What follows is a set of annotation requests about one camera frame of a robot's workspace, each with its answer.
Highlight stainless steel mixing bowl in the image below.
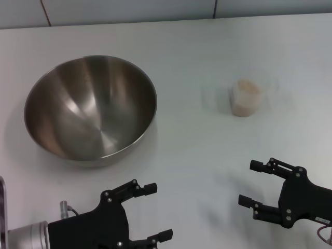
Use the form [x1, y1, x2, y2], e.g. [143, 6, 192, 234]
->
[23, 54, 158, 168]

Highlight right gripper cable with plug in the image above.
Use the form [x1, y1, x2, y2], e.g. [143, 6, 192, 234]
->
[317, 224, 332, 241]

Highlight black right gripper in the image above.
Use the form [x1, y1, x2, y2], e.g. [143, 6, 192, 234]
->
[238, 157, 332, 229]

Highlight white rice grains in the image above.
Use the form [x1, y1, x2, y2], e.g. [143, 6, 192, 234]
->
[231, 79, 261, 117]

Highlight left gripper cable with plug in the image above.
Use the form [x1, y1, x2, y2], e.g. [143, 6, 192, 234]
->
[59, 200, 80, 221]

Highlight gripper cable with plug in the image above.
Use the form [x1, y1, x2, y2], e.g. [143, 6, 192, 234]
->
[59, 200, 80, 221]
[317, 224, 332, 241]

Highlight clear plastic cup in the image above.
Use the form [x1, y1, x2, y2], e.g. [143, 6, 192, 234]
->
[229, 66, 280, 118]

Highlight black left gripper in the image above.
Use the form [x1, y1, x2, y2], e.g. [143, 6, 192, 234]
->
[48, 179, 174, 249]

